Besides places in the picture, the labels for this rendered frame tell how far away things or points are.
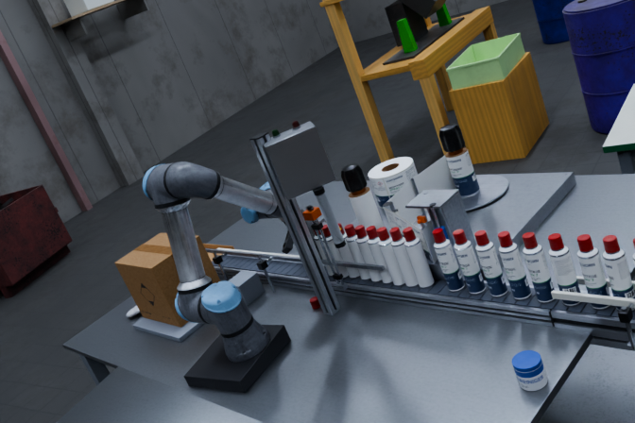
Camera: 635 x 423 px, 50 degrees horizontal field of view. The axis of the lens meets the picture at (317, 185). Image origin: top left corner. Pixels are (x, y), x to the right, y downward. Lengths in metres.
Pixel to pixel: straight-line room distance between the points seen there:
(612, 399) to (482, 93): 3.07
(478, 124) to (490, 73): 0.41
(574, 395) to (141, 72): 8.41
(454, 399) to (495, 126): 3.69
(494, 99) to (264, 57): 7.37
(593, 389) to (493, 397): 0.95
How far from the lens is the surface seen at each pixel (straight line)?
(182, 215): 2.24
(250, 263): 2.91
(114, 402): 2.55
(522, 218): 2.47
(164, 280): 2.67
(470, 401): 1.82
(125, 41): 10.16
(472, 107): 5.33
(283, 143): 2.11
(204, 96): 10.91
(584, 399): 2.69
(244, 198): 2.25
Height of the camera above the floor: 1.97
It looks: 18 degrees down
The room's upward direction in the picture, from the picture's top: 22 degrees counter-clockwise
